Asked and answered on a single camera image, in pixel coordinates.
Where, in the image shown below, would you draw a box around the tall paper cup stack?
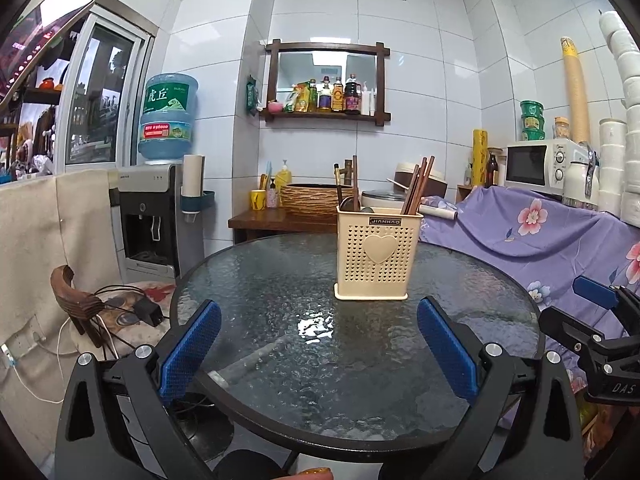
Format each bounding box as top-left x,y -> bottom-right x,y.
560,36 -> 592,143

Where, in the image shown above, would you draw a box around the woven wicker basket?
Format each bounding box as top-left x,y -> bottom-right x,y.
280,183 -> 353,220

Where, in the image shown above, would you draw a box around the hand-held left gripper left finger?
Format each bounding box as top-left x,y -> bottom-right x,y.
54,300 -> 223,480

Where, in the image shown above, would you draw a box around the blue water jug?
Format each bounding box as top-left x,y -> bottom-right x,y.
137,72 -> 200,165

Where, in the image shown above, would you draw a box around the yellow roll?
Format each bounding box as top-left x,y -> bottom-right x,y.
472,129 -> 488,188

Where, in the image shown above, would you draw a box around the black power adapter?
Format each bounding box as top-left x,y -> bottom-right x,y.
134,297 -> 163,326

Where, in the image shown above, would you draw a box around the purple floral cloth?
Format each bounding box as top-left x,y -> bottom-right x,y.
417,185 -> 640,411

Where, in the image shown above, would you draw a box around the brown white rice cooker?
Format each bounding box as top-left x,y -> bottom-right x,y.
387,161 -> 448,200

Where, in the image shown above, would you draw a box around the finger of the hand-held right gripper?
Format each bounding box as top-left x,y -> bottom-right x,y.
539,306 -> 640,362
573,275 -> 640,333

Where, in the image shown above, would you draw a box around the wooden side table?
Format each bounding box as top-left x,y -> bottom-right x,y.
228,207 -> 341,246

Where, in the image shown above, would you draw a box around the white paper cup dispenser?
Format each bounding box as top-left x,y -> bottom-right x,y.
180,154 -> 216,223

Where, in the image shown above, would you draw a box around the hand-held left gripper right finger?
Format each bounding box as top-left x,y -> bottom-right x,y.
416,296 -> 586,480

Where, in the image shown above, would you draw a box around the beige cloth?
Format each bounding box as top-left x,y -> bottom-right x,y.
0,169 -> 121,411

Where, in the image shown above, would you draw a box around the stack of white paper rolls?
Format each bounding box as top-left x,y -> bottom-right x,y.
597,10 -> 640,231

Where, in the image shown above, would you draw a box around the cream perforated utensil holder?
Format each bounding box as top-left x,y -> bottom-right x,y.
334,206 -> 425,302

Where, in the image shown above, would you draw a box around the white cable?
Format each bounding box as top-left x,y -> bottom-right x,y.
10,317 -> 118,405

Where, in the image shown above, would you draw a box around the wooden framed mirror shelf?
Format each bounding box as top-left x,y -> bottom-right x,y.
258,40 -> 392,128

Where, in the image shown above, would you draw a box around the dark soy sauce bottle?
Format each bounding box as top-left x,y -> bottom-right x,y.
344,74 -> 362,115

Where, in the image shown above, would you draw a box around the wooden chair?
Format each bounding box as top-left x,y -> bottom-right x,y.
50,264 -> 176,351

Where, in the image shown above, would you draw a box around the tilted glass panel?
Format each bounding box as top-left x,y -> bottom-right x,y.
0,0 -> 96,111

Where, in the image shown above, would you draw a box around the grey water dispenser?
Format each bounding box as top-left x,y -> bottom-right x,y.
117,162 -> 183,281

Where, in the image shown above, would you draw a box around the yellow seasoning packet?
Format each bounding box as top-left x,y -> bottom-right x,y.
287,84 -> 311,112

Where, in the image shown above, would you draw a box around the white electric kettle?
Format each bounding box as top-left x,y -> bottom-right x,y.
562,142 -> 601,208

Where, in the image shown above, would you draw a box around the sliding glass window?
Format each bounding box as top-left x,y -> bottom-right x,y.
65,10 -> 156,166

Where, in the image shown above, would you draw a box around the white microwave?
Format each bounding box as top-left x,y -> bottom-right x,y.
504,138 -> 581,196

